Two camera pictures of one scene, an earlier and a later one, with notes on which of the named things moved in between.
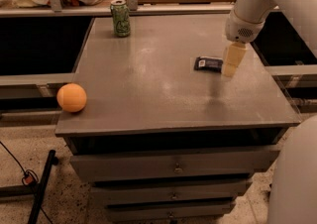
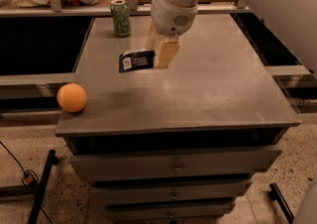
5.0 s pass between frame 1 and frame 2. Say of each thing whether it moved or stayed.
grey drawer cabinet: stayed
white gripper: moved
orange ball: stayed
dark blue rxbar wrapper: moved
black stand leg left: stayed
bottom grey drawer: stayed
